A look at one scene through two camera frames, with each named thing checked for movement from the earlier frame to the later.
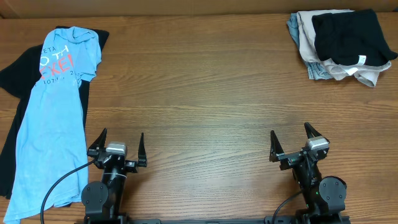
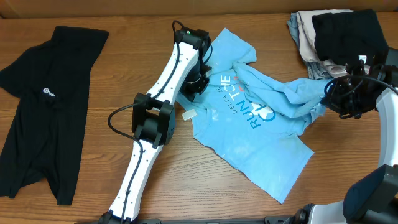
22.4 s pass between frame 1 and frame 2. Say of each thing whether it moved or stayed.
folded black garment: stayed
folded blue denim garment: stayed
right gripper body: moved
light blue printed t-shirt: moved
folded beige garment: stayed
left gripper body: moved
